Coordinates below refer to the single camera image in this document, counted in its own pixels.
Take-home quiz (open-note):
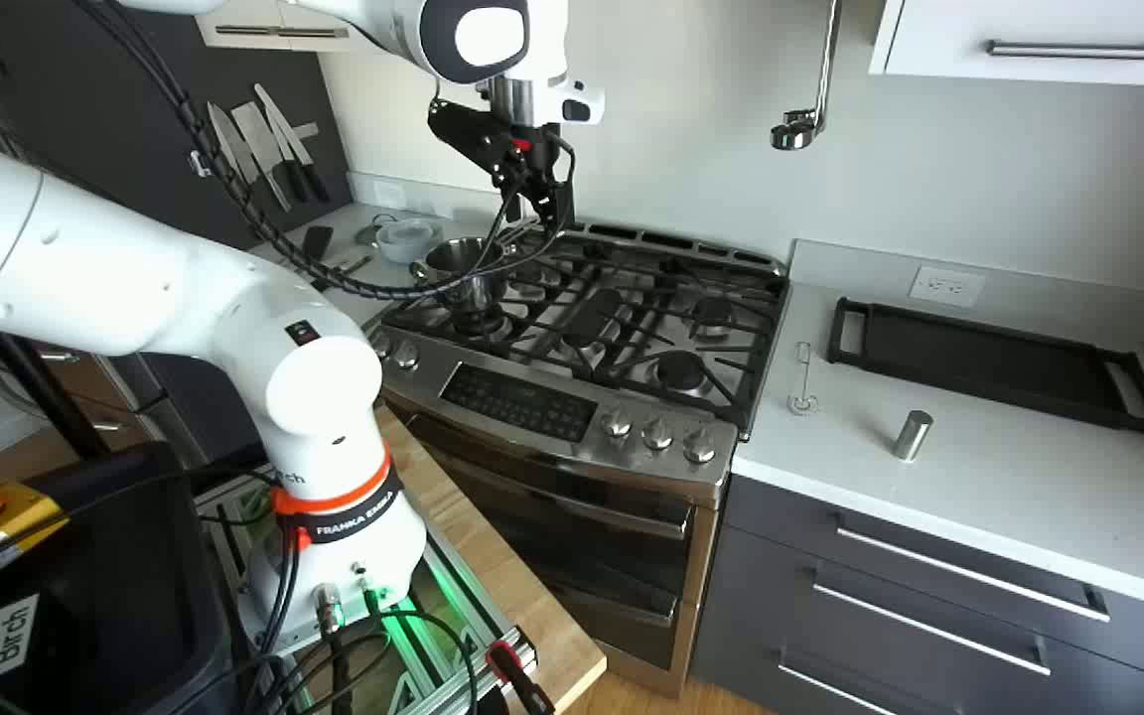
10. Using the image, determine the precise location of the white wall outlet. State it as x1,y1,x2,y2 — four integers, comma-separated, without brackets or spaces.
912,265,984,305

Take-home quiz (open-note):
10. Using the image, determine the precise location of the stainless steel gas stove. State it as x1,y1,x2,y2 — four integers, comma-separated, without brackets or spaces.
371,221,787,697

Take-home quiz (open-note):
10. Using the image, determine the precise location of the small silver cylindrical container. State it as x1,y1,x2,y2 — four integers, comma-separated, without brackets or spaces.
894,411,934,466

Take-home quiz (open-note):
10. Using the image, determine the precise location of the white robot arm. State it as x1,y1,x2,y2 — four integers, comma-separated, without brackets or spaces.
0,0,606,617

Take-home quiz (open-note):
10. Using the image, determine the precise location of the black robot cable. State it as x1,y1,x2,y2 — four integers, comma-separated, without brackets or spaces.
72,0,567,304

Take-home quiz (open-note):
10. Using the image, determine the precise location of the stainless steel pot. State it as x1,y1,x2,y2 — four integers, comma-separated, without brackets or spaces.
410,240,504,314

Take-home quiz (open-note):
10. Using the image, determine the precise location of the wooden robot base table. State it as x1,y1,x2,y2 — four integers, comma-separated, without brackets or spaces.
190,401,611,715

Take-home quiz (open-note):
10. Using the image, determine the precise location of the black griddle tray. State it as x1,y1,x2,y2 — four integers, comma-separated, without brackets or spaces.
827,298,1144,432

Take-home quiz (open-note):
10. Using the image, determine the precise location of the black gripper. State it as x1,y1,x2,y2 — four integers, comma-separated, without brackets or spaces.
428,100,577,232

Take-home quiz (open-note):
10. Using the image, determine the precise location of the clear glass on counter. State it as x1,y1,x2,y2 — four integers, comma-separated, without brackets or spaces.
787,343,815,419

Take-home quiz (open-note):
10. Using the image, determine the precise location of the hanging metal ladle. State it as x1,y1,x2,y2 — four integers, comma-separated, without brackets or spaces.
771,0,845,157

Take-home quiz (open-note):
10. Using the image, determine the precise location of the white upper cabinet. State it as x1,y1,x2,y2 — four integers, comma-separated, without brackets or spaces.
869,0,1144,86

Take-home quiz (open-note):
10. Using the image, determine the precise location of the black controller box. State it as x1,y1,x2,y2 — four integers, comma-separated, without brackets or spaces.
0,447,240,715

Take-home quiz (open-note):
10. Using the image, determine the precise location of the dark grey drawer cabinet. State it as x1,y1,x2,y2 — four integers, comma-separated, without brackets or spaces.
696,476,1144,715

